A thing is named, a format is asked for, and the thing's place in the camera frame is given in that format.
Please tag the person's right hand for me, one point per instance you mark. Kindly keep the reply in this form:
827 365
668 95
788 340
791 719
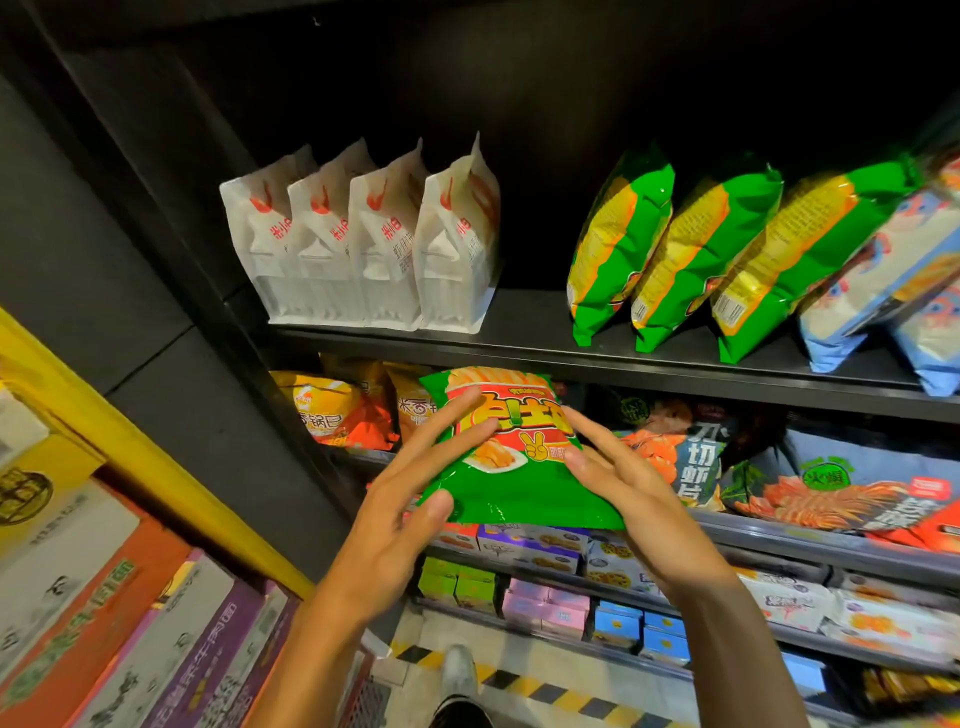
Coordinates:
653 518

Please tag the person's left hand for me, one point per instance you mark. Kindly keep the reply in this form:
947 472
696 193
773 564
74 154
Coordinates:
390 533

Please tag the dark shrimp chip bags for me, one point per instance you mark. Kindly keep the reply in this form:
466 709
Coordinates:
683 450
825 488

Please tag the row of small blue boxes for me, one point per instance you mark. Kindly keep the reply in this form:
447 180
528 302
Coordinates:
638 630

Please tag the tan snack bag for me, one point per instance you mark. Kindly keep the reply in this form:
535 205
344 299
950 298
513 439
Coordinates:
408 402

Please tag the orange yellow snack bag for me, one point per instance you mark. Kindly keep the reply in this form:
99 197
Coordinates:
330 408

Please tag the green fries snack bag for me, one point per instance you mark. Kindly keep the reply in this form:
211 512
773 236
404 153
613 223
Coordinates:
618 248
803 255
698 255
518 450

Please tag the black metal shelf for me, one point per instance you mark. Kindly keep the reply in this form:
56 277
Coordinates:
525 323

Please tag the row of orange chip bags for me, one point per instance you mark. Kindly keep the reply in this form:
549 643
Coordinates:
930 528

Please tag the row of plain white bags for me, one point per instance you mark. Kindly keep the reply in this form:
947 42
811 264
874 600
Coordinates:
360 240

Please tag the blue puffed snack bag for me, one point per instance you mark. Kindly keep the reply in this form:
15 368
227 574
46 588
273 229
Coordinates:
930 338
885 278

